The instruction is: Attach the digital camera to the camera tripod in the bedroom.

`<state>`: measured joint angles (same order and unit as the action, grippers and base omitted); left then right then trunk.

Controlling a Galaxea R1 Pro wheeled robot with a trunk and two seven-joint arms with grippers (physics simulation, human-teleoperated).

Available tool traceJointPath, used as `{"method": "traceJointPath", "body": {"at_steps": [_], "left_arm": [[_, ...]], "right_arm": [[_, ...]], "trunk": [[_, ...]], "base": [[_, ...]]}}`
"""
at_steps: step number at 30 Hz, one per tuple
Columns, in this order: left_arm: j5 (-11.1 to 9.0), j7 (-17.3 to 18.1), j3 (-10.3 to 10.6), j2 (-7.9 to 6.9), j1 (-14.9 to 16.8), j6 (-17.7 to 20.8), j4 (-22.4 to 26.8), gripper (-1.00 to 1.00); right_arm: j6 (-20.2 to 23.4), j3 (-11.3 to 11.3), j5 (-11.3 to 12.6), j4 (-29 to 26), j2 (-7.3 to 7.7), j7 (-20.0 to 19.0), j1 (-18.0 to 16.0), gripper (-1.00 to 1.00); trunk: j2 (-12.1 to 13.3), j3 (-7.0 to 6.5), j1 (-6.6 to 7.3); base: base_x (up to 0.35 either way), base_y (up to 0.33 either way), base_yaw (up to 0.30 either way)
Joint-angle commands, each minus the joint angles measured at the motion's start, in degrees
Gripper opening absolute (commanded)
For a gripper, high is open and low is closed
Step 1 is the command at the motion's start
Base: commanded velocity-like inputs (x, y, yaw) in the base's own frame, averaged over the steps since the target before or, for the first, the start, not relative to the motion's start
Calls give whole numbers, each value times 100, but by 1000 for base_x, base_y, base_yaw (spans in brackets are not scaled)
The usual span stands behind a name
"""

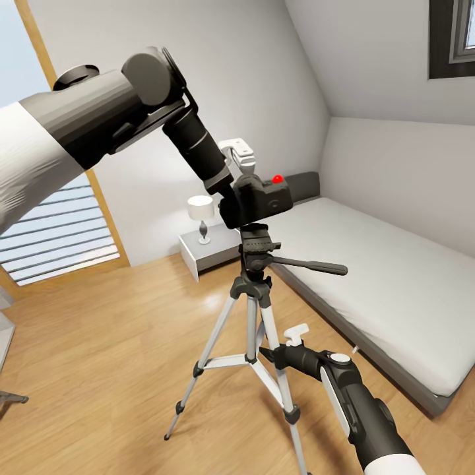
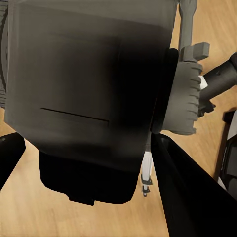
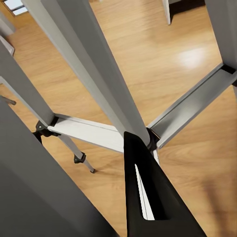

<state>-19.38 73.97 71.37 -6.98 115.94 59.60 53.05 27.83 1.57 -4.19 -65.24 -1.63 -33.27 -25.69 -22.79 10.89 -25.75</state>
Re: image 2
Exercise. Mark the digital camera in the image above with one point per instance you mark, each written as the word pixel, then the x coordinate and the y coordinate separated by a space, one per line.
pixel 85 82

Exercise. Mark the camera tripod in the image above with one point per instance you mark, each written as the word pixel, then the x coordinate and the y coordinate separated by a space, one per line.
pixel 184 98

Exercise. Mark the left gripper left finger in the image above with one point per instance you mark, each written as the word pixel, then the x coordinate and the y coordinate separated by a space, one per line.
pixel 12 147

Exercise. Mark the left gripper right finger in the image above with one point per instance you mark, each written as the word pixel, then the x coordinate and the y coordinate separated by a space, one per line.
pixel 195 205

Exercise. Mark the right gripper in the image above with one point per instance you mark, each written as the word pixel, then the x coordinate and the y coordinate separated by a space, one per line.
pixel 216 85

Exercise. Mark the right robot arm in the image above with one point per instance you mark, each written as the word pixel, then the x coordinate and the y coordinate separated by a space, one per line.
pixel 215 82

